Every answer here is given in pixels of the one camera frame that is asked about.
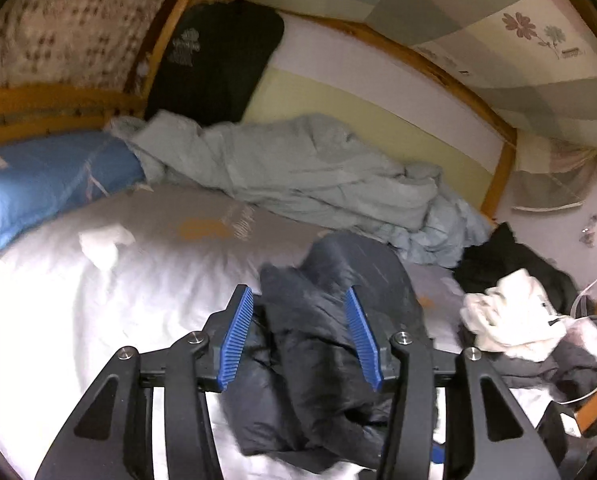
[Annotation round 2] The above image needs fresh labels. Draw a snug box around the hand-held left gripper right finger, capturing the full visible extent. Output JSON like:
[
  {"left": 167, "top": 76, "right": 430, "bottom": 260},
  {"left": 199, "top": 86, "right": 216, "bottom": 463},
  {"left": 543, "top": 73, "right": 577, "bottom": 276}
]
[{"left": 345, "top": 285, "right": 562, "bottom": 480}]

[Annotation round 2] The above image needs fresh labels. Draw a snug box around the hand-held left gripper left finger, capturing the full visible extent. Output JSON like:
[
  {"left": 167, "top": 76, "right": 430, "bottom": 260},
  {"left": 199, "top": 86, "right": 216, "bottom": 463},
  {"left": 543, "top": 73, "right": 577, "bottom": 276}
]
[{"left": 33, "top": 285, "right": 255, "bottom": 480}]

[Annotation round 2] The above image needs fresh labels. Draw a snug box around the black down jacket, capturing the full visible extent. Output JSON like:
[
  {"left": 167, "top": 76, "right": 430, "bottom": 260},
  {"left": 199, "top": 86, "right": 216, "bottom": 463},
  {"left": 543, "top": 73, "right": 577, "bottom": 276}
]
[{"left": 218, "top": 232, "right": 442, "bottom": 474}]

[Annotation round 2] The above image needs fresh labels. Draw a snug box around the white clothes pile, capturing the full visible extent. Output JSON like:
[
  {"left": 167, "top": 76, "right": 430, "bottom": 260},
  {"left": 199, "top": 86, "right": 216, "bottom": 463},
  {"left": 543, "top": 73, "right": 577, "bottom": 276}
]
[{"left": 459, "top": 268, "right": 570, "bottom": 364}]

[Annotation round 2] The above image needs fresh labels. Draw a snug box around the black cloth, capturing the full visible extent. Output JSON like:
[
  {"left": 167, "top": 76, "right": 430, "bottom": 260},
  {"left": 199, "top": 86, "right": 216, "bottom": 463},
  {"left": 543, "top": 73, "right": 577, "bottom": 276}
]
[{"left": 451, "top": 221, "right": 585, "bottom": 322}]

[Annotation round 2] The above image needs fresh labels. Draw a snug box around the white crumpled tissue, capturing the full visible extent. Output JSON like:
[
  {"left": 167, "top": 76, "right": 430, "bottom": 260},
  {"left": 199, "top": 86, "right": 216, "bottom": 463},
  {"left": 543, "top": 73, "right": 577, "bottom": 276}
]
[{"left": 78, "top": 224, "right": 136, "bottom": 269}]

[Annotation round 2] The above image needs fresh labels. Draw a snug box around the light blue duvet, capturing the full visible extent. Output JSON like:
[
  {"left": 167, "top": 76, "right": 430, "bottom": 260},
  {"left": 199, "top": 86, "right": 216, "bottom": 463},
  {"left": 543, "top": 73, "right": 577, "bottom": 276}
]
[{"left": 106, "top": 110, "right": 495, "bottom": 269}]

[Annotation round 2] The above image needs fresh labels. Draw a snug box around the grey garment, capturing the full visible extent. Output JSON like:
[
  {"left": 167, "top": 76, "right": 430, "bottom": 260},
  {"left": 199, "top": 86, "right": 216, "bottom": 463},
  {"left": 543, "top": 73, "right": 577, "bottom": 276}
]
[{"left": 459, "top": 320, "right": 597, "bottom": 402}]

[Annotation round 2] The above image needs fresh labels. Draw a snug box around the clear plastic hanger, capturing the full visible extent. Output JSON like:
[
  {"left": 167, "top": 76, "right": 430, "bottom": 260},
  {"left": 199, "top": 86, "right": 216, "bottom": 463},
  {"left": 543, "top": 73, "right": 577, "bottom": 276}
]
[{"left": 549, "top": 290, "right": 597, "bottom": 407}]

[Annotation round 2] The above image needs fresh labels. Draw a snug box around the white mesh net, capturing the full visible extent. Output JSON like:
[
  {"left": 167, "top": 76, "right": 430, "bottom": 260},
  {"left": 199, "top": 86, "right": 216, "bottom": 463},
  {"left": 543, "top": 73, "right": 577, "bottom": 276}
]
[{"left": 509, "top": 150, "right": 597, "bottom": 212}]

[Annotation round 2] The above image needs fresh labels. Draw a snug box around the blue pillow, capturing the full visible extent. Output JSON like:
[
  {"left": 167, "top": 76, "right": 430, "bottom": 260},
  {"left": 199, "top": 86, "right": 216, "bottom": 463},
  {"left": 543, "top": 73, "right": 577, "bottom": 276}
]
[{"left": 0, "top": 130, "right": 147, "bottom": 267}]

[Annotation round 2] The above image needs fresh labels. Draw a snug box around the pastel checked mattress cover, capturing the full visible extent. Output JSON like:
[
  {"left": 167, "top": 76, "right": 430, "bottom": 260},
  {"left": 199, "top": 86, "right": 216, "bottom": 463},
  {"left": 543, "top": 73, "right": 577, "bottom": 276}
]
[{"left": 198, "top": 0, "right": 597, "bottom": 177}]

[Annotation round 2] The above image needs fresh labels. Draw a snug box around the brown checked floral curtain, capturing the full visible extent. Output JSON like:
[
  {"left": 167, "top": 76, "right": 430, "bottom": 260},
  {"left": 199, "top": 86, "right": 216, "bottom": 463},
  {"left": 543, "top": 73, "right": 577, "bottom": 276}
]
[{"left": 0, "top": 0, "right": 177, "bottom": 92}]

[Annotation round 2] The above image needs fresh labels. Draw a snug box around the small wall hook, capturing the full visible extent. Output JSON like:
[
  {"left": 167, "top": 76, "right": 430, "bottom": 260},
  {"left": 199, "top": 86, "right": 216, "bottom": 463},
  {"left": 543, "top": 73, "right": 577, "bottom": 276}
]
[{"left": 579, "top": 214, "right": 597, "bottom": 247}]

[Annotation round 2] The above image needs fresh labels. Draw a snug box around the wooden bunk bed frame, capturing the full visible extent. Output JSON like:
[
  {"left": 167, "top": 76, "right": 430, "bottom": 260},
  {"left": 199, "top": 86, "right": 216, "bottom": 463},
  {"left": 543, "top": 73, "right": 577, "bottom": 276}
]
[{"left": 0, "top": 0, "right": 597, "bottom": 436}]

